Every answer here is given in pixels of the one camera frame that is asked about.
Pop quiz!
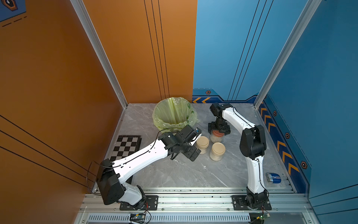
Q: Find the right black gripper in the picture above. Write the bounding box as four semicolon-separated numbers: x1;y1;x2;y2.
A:
207;118;228;135

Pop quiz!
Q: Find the glass jar with rice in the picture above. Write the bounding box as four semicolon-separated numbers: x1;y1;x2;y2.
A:
210;133;223;143

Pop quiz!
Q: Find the red jar lid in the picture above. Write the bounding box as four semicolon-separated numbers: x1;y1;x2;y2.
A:
212;130;225;138

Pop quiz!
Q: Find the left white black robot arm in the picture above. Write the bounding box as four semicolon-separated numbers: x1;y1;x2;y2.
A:
96;125;202;210

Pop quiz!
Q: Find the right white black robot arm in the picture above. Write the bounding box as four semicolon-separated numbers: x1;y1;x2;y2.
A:
208;103;272;211

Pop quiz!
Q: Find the rice jar cream lid left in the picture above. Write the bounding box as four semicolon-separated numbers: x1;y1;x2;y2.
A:
195;136;210;155

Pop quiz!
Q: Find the yellow-green plastic bin liner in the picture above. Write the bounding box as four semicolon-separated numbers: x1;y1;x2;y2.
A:
152;97;198;131

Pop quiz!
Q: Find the black white checkerboard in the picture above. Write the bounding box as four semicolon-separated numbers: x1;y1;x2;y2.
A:
108;135;142;161

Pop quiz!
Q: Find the blue silver can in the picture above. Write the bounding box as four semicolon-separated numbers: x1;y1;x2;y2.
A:
266;173;282;184

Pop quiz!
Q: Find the left green circuit board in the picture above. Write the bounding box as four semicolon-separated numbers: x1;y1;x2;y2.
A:
129;213;146;224

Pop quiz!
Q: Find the green circuit board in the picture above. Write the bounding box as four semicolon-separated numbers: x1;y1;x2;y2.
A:
255;213;271;224
129;213;146;224

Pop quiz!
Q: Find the right green circuit board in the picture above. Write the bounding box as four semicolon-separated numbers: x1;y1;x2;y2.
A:
255;213;271;224

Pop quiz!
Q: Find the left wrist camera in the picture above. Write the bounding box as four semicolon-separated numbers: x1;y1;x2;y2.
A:
190;127;202;146

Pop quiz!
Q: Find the aluminium front rail frame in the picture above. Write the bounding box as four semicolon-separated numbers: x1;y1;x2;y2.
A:
74;188;319;224

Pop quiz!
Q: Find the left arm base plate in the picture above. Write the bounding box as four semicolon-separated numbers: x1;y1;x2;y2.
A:
120;195;158;211

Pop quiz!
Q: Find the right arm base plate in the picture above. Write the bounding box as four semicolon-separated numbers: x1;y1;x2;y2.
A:
231;195;272;211

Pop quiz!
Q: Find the right aluminium corner post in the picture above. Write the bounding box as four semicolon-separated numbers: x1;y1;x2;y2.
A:
254;0;321;109

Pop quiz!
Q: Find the aluminium corner post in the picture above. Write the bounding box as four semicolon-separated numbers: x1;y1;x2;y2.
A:
254;0;321;109
70;0;128;109

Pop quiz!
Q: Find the left aluminium corner post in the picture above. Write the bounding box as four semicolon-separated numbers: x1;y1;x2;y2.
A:
70;0;128;109

